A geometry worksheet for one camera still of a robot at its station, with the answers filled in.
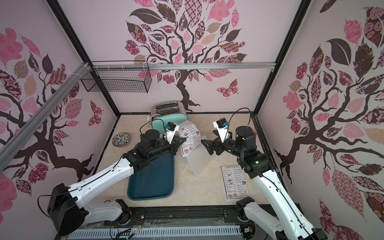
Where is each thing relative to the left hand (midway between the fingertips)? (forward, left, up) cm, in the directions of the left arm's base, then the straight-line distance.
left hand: (186, 141), depth 73 cm
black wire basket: (+45, +45, +9) cm, 65 cm away
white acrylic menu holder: (+4, -8, -25) cm, 27 cm away
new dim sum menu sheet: (+6, -1, +2) cm, 6 cm away
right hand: (-2, -12, +8) cm, 14 cm away
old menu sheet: (-11, -28, -26) cm, 40 cm away
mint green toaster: (+29, +18, -8) cm, 35 cm away
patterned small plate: (+18, +48, -24) cm, 57 cm away
